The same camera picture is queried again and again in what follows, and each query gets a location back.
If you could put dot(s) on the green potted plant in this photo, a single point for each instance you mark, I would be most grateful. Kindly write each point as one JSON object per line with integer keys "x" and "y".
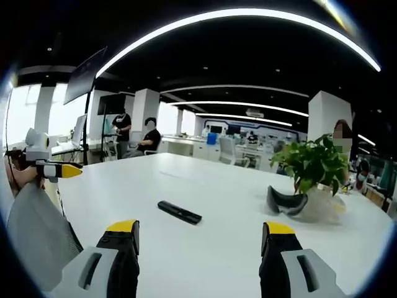
{"x": 313, "y": 164}

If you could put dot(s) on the black remote control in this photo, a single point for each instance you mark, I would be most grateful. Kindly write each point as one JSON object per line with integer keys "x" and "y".
{"x": 180, "y": 212}

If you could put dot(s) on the white mesh office chair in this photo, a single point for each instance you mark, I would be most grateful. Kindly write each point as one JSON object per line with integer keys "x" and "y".
{"x": 228, "y": 150}

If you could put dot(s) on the blue box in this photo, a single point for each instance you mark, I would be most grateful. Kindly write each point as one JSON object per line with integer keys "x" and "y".
{"x": 211, "y": 138}

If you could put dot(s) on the person's left hand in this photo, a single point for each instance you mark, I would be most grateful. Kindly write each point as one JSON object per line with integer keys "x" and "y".
{"x": 26, "y": 177}

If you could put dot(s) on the black screen stand pole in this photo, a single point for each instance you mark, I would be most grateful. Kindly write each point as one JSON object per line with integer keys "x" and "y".
{"x": 87, "y": 124}

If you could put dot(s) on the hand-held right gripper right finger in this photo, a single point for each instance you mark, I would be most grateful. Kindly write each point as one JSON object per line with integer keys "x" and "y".
{"x": 288, "y": 267}

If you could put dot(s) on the clear plastic plant wrap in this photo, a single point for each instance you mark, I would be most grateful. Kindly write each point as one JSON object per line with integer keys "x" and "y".
{"x": 322, "y": 206}

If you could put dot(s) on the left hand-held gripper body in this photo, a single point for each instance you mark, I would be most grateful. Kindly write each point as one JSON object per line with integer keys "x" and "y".
{"x": 38, "y": 146}

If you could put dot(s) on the white desktop monitor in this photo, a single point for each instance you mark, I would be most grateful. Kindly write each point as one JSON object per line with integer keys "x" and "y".
{"x": 78, "y": 130}

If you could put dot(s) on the large black display screen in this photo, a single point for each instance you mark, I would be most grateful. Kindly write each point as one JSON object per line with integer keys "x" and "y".
{"x": 81, "y": 77}

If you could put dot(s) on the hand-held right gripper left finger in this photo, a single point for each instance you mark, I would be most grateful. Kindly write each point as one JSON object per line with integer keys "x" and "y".
{"x": 102, "y": 267}

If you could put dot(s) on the wall mounted black screen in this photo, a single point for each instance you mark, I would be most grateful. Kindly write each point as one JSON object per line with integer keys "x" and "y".
{"x": 110, "y": 104}

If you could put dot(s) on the black and grey headset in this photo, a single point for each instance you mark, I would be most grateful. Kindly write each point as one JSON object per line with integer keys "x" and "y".
{"x": 287, "y": 203}

